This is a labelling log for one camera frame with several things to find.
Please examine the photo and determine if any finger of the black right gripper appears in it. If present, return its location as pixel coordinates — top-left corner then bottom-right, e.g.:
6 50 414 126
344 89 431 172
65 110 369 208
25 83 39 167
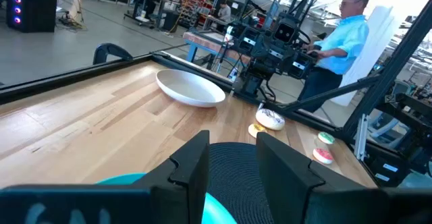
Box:
288 53 317 80
238 26 263 53

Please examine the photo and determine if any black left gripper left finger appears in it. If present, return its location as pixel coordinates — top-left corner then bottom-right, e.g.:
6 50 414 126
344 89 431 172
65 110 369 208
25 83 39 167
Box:
133 130 211 224

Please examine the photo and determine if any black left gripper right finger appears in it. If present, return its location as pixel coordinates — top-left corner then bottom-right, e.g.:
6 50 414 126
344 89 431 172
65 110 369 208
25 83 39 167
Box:
255 132 367 224

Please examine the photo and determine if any small pink donut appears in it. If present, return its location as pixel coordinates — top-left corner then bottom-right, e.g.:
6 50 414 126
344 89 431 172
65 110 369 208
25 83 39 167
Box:
312 147 335 165

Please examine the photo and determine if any small yellow donut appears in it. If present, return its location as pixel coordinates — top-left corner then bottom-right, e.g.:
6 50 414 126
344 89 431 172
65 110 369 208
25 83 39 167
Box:
248 123 268 139

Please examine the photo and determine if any small green donut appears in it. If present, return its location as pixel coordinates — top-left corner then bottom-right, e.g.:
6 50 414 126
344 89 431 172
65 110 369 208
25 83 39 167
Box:
317 131 336 145

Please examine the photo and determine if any person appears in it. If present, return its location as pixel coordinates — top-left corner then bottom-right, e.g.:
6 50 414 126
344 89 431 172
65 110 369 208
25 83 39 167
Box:
217 1 233 24
296 0 371 113

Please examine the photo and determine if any teal plate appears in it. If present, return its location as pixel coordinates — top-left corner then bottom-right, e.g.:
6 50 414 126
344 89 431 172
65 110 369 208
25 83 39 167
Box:
96 172 238 224

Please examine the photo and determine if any round dark woven placemat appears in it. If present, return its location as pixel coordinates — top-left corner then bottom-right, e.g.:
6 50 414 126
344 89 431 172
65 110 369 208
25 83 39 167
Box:
206 142 276 224

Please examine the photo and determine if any blue-legged wooden workbench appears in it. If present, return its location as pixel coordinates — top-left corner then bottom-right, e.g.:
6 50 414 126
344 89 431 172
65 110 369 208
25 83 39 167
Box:
183 30 252 66

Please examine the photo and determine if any shelf with red bins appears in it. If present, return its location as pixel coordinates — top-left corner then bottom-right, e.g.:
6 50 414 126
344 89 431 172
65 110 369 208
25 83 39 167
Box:
177 0 220 29

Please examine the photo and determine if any white board panel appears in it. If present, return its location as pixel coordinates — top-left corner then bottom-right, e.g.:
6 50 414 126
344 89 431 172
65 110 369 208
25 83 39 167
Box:
330 4 394 107

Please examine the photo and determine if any white shallow bowl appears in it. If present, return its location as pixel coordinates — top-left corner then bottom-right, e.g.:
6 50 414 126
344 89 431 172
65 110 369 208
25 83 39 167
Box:
155 69 226 109

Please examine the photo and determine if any black equipment cabinet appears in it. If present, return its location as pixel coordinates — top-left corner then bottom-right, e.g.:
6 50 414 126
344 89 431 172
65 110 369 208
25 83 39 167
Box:
367 92 432 188

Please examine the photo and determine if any tripod stand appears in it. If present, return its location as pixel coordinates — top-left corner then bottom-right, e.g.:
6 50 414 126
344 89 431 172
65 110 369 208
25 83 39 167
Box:
57 0 87 31

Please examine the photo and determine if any black computer tower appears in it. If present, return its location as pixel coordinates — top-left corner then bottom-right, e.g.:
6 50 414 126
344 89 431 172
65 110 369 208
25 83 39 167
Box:
5 0 57 34

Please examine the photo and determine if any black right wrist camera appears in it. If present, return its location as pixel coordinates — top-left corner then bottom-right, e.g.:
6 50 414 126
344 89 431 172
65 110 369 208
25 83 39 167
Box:
272 21 300 46

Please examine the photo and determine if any silver metal bracket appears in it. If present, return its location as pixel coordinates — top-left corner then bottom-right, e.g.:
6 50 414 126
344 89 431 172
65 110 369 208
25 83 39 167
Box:
354 113 369 161

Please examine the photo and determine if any black aluminium table frame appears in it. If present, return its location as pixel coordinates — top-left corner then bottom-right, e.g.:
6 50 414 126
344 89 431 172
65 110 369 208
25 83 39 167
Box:
0 0 432 140

